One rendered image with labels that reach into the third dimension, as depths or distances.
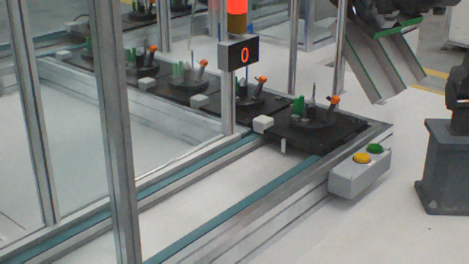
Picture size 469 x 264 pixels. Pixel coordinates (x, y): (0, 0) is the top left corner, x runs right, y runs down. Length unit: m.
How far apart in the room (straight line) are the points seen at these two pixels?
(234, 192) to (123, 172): 0.60
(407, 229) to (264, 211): 0.37
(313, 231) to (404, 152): 0.52
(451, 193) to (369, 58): 0.57
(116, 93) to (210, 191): 0.67
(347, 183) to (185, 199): 0.40
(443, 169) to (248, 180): 0.48
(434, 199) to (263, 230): 0.47
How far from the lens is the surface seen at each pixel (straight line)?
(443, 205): 1.51
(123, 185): 0.86
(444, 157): 1.45
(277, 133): 1.59
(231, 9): 1.45
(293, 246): 1.33
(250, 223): 1.22
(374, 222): 1.44
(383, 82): 1.85
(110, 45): 0.77
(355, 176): 1.42
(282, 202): 1.30
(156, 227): 1.30
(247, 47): 1.49
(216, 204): 1.36
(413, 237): 1.42
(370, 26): 1.77
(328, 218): 1.43
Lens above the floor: 1.65
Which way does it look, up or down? 26 degrees down
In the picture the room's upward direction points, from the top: straight up
